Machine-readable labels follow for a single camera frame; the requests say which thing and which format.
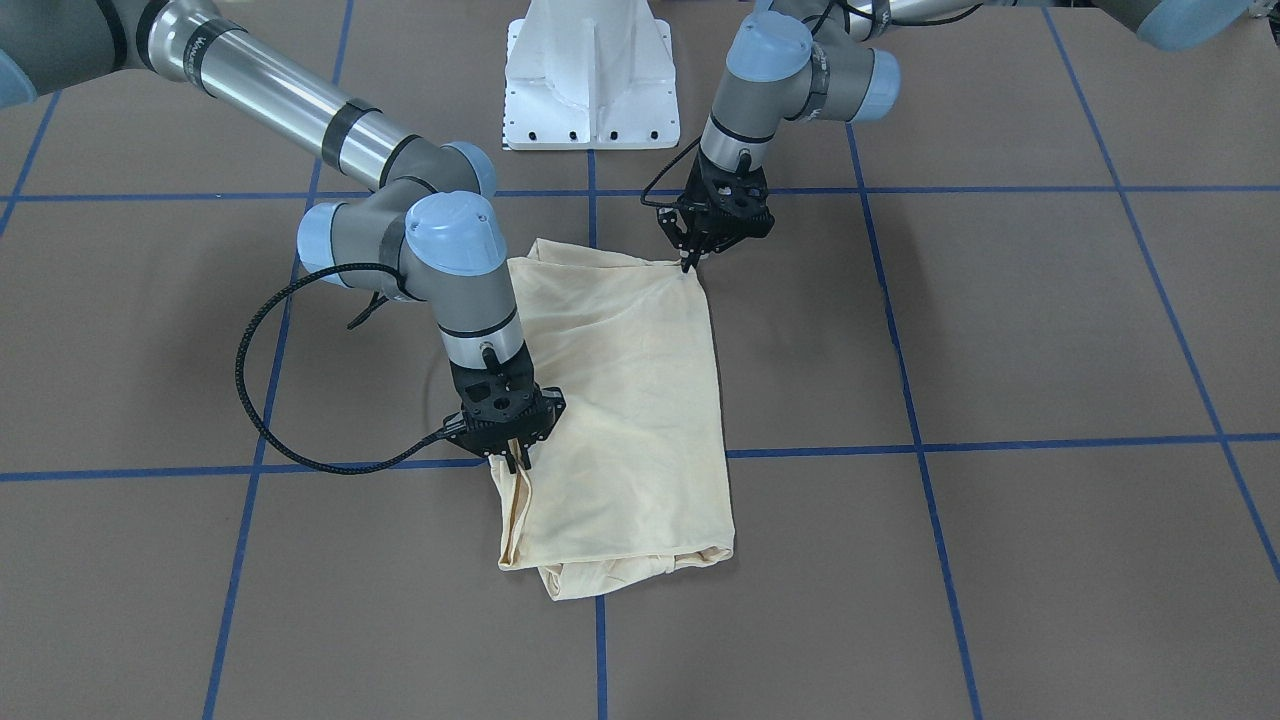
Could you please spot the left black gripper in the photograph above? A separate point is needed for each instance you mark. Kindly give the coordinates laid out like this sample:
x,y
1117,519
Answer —
x,y
693,236

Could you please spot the cream long sleeve shirt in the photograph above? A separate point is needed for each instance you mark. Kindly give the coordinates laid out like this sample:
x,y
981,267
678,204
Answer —
x,y
633,481

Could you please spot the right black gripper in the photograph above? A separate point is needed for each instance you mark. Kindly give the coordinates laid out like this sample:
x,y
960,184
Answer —
x,y
515,459

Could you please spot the white central pedestal column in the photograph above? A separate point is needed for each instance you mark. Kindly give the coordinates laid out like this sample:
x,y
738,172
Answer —
x,y
584,75

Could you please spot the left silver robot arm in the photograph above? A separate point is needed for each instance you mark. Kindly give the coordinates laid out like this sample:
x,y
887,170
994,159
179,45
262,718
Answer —
x,y
790,61

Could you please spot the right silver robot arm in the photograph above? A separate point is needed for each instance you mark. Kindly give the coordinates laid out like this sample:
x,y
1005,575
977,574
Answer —
x,y
425,232

